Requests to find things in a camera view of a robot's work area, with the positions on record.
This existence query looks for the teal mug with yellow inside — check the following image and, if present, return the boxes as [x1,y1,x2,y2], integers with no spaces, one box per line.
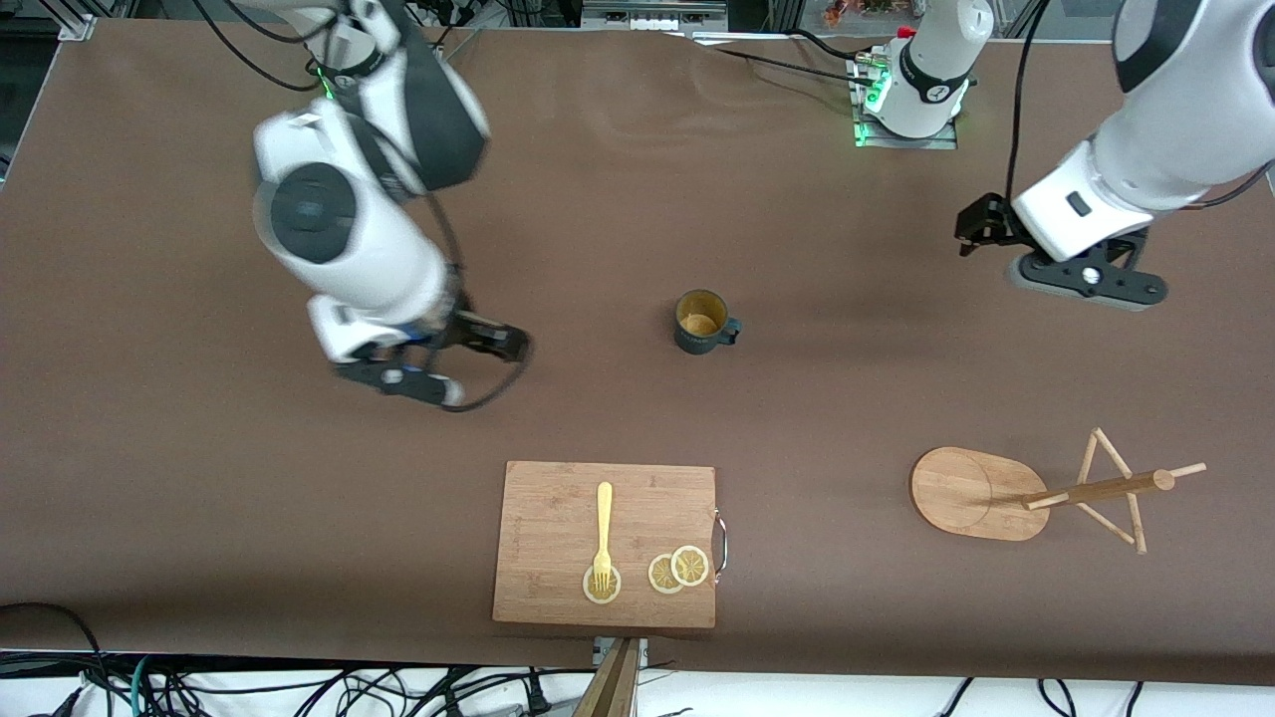
[673,289,743,356]

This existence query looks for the wooden mug rack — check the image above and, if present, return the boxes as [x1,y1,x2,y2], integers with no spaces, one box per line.
[909,427,1208,556]

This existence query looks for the bamboo cutting board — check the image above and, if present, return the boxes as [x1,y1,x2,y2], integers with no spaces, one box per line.
[492,460,729,630]

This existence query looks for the yellow plastic fork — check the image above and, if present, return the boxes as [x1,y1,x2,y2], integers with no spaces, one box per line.
[592,482,615,593]

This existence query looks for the orange red decorative object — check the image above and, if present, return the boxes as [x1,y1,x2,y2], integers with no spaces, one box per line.
[822,0,897,29]

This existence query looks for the wooden beam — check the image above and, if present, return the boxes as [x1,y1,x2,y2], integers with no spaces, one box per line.
[573,637,640,717]

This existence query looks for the grey power strip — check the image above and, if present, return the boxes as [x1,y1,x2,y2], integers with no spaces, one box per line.
[581,0,730,33]

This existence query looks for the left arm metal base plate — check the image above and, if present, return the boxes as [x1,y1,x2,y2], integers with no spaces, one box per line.
[850,50,959,150]

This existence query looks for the black table cable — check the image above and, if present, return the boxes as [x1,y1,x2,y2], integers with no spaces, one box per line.
[687,38,878,91]

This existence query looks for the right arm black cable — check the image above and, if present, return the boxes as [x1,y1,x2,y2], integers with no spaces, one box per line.
[194,0,534,414]

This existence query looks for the thick black looping cable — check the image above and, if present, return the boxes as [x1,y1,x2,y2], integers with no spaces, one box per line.
[0,600,116,717]

